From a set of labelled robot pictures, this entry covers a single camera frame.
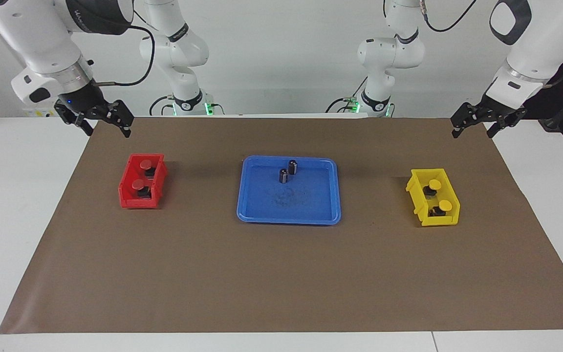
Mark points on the yellow plastic bin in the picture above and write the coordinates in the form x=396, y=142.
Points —
x=421, y=205

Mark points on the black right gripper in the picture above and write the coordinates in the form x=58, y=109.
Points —
x=88, y=100

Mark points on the blue plastic tray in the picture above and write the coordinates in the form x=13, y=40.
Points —
x=311, y=205

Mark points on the brown table mat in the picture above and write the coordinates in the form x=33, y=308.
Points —
x=281, y=274

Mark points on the red plastic bin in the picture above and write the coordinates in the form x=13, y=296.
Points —
x=127, y=200

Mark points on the black cylindrical capacitor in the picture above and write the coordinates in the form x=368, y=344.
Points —
x=292, y=167
x=283, y=176

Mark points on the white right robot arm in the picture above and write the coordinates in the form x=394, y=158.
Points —
x=42, y=39

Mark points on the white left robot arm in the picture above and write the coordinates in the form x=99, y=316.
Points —
x=530, y=54

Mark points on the white wall socket box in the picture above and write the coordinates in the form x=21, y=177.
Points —
x=37, y=113

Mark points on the red push button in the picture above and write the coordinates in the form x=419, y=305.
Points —
x=146, y=163
x=139, y=185

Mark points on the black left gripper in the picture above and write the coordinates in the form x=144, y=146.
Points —
x=499, y=111

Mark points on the yellow push button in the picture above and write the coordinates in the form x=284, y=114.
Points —
x=435, y=184
x=445, y=205

